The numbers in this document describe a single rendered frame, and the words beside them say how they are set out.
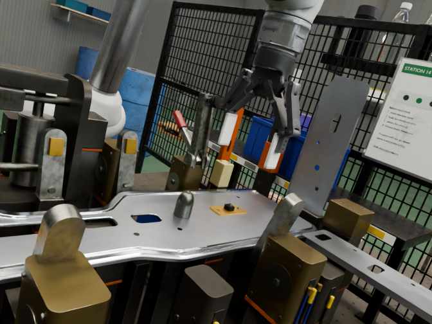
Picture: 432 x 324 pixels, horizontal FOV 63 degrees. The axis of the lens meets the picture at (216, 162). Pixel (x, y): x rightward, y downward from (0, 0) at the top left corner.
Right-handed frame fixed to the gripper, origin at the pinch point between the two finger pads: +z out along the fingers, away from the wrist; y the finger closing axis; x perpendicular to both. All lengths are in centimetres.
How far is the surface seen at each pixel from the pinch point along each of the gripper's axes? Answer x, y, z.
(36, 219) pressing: -37.4, -2.0, 13.6
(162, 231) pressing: -19.9, 4.9, 13.5
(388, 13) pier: 878, -431, -272
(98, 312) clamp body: -39.1, 22.2, 10.1
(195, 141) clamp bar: -1.7, -13.9, 2.8
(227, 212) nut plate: -1.3, 1.4, 13.2
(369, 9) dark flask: 61, -20, -46
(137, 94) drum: 163, -324, 39
